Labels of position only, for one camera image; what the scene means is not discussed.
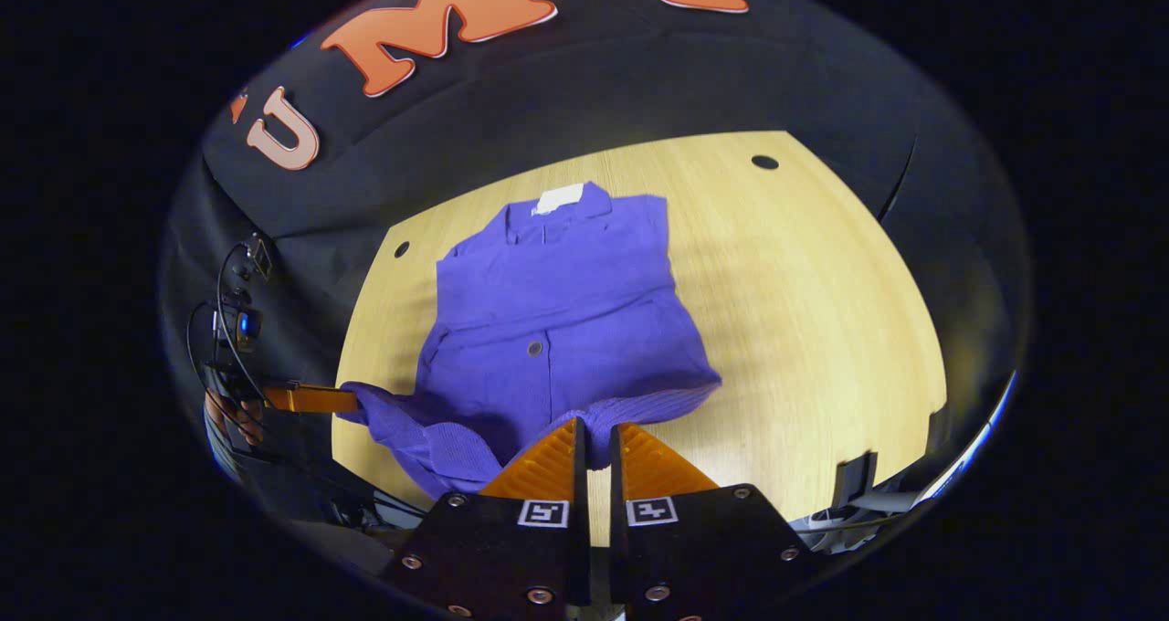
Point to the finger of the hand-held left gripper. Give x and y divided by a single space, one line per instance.
310 399

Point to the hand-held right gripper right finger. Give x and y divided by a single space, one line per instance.
617 475

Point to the purple knit cardigan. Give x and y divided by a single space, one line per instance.
548 310

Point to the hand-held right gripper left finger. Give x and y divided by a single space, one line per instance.
581 466

